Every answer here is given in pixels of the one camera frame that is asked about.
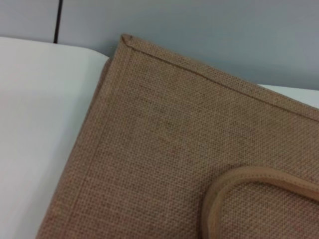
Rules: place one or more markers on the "brown jute handbag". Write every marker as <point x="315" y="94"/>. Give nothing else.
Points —
<point x="162" y="149"/>

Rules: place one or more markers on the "dark wall joint strip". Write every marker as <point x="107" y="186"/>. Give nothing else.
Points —
<point x="58" y="22"/>

